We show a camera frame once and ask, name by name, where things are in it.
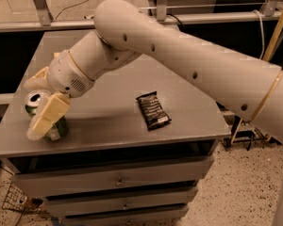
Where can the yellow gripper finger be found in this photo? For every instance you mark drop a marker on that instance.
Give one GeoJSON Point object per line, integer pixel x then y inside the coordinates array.
{"type": "Point", "coordinates": [38, 81]}
{"type": "Point", "coordinates": [48, 113]}

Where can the metal railing frame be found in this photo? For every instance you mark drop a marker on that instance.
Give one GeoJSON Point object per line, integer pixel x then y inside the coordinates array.
{"type": "Point", "coordinates": [45, 14]}

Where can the black snack bar wrapper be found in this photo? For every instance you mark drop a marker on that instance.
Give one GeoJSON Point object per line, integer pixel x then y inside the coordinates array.
{"type": "Point", "coordinates": [152, 111]}

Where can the grey drawer cabinet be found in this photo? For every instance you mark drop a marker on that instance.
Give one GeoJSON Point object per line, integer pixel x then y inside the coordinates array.
{"type": "Point", "coordinates": [110, 170]}

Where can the wire mesh basket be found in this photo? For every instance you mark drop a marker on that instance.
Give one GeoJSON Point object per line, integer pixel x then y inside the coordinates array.
{"type": "Point", "coordinates": [17, 201]}

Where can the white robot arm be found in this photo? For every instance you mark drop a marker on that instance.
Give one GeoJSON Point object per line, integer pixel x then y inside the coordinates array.
{"type": "Point", "coordinates": [250, 87]}

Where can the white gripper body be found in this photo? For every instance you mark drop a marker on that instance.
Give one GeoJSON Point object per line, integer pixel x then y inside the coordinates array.
{"type": "Point", "coordinates": [67, 73]}

